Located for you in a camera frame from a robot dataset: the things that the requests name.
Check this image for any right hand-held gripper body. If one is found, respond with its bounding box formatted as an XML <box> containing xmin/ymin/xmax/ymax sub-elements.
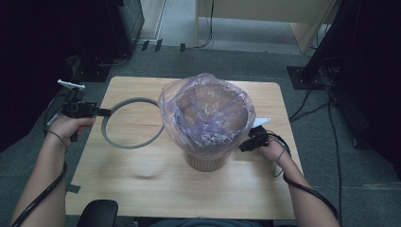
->
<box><xmin>248</xmin><ymin>117</ymin><xmax>271</xmax><ymax>148</ymax></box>

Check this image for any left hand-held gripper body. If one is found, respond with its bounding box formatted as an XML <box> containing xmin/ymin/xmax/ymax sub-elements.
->
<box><xmin>57</xmin><ymin>79</ymin><xmax>97</xmax><ymax>119</ymax></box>

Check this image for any gray plastic bin ring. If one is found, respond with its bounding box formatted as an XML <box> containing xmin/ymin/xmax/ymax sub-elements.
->
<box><xmin>100</xmin><ymin>96</ymin><xmax>166</xmax><ymax>150</ymax></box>

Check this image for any purple plastic trash bag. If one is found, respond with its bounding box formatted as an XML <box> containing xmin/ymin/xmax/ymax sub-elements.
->
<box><xmin>157</xmin><ymin>73</ymin><xmax>257</xmax><ymax>159</ymax></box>

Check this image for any person's right hand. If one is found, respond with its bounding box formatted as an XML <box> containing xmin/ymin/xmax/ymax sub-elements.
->
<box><xmin>258</xmin><ymin>140</ymin><xmax>287</xmax><ymax>164</ymax></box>

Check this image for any person's left hand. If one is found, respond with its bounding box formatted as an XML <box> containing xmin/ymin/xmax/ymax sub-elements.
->
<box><xmin>46</xmin><ymin>115</ymin><xmax>96</xmax><ymax>146</ymax></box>

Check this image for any black metal stand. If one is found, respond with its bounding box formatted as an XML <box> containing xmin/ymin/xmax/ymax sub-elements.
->
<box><xmin>287</xmin><ymin>0</ymin><xmax>351</xmax><ymax>91</ymax></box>

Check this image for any person's dark clothing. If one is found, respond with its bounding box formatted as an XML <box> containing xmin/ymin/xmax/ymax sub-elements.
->
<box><xmin>150</xmin><ymin>218</ymin><xmax>275</xmax><ymax>227</ymax></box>

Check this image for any black cabinet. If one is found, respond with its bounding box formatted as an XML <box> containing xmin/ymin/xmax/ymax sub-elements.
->
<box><xmin>105</xmin><ymin>0</ymin><xmax>146</xmax><ymax>58</ymax></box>

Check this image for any black chair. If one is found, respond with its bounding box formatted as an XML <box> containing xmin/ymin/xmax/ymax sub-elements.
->
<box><xmin>77</xmin><ymin>199</ymin><xmax>119</xmax><ymax>227</ymax></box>

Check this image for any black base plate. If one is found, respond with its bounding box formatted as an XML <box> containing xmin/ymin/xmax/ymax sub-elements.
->
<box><xmin>71</xmin><ymin>56</ymin><xmax>112</xmax><ymax>83</ymax></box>

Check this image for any gray floor cable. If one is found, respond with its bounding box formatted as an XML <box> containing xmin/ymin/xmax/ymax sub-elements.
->
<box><xmin>97</xmin><ymin>54</ymin><xmax>132</xmax><ymax>68</ymax></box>

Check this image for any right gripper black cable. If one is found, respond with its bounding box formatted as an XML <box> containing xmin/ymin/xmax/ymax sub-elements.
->
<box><xmin>271</xmin><ymin>131</ymin><xmax>340</xmax><ymax>221</ymax></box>

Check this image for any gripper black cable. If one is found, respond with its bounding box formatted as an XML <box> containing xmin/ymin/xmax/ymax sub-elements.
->
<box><xmin>271</xmin><ymin>131</ymin><xmax>340</xmax><ymax>221</ymax></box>
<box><xmin>10</xmin><ymin>93</ymin><xmax>69</xmax><ymax>227</ymax></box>

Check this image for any long black floor cable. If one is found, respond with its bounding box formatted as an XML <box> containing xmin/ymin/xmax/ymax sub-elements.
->
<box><xmin>326</xmin><ymin>91</ymin><xmax>344</xmax><ymax>209</ymax></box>

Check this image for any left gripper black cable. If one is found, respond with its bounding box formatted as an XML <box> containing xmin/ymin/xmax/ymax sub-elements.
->
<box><xmin>10</xmin><ymin>93</ymin><xmax>69</xmax><ymax>227</ymax></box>

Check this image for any hanging black cable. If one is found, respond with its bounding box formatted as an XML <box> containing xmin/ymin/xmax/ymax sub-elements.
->
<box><xmin>193</xmin><ymin>0</ymin><xmax>216</xmax><ymax>50</ymax></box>

